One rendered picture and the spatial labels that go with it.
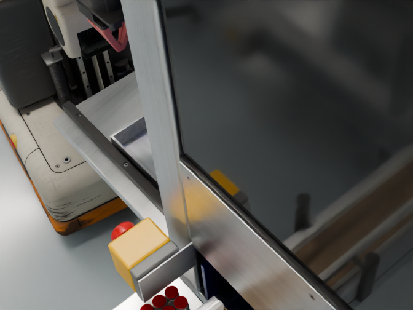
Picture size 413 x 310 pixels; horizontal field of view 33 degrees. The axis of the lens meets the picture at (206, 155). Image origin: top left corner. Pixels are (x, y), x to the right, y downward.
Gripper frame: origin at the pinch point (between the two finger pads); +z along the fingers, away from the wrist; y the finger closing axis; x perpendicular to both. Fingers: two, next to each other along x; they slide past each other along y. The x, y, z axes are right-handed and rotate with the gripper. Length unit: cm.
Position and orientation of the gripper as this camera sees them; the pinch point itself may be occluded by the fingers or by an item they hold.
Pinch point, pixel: (120, 45)
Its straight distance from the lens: 113.9
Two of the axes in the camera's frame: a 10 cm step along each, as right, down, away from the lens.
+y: 6.3, 5.6, -5.3
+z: 0.8, 6.4, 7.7
